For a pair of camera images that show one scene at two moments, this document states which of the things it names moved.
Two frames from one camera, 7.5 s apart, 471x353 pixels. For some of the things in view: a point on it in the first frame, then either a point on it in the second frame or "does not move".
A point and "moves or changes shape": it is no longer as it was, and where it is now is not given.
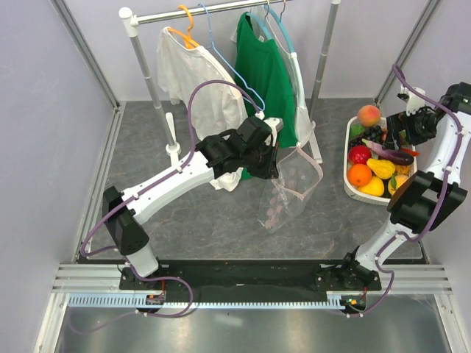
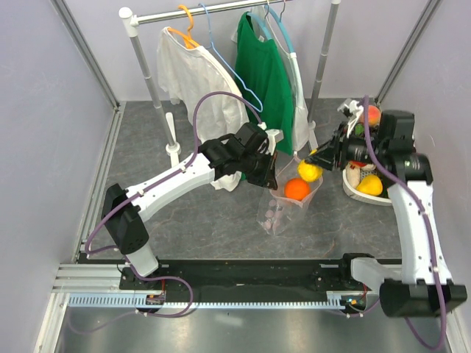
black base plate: (242, 277) does not move
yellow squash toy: (384, 169) moves or changes shape
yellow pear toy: (374, 187) does not move
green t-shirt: (263, 82) does not move
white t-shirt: (217, 107) does not move
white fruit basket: (350, 191) does not move
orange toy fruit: (358, 174) -> (296, 188)
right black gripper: (399, 122) -> (324, 155)
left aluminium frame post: (85, 49) does not move
